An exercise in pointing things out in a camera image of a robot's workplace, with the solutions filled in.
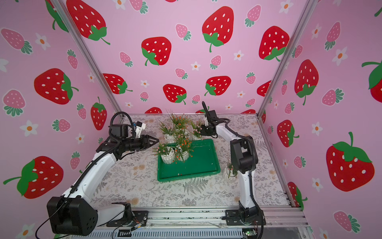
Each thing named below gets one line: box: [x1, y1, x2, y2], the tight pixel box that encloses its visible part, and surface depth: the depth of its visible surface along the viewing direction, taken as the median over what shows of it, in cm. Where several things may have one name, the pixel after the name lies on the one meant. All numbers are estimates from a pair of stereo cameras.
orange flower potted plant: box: [172, 137, 195, 164], surface depth 90 cm
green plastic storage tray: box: [157, 138, 221, 183], surface depth 94 cm
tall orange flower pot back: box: [166, 109, 192, 141], surface depth 101 cm
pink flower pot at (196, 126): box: [191, 119, 205, 141], surface depth 100 cm
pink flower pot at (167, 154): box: [152, 142, 176, 165], surface depth 92 cm
